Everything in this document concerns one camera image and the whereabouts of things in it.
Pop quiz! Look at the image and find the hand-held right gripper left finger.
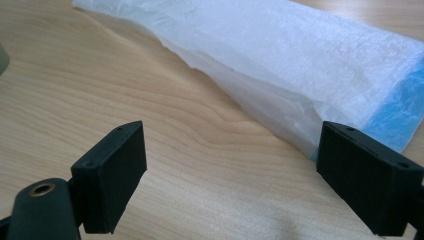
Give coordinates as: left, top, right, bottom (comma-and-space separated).
69, 120, 148, 234

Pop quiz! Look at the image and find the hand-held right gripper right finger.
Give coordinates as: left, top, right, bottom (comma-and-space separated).
315, 120, 424, 238

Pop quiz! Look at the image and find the green trash bin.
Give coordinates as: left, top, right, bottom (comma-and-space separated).
0, 43, 11, 77

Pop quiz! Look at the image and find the white plastic bag blue edge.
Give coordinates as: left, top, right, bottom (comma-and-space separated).
71, 0, 424, 163

